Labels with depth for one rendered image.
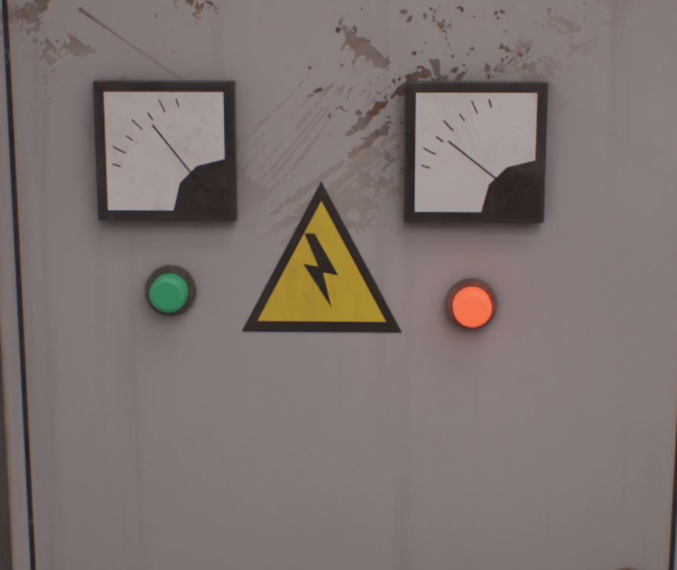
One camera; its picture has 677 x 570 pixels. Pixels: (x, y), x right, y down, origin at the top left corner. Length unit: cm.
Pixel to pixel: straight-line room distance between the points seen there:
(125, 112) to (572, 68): 25
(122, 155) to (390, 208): 16
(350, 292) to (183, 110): 14
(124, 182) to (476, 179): 20
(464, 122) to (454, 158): 2
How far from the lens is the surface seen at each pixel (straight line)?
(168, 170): 80
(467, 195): 79
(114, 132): 80
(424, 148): 79
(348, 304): 81
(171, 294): 80
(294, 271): 81
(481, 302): 80
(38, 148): 82
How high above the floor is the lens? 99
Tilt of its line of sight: 12 degrees down
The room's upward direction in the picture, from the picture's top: straight up
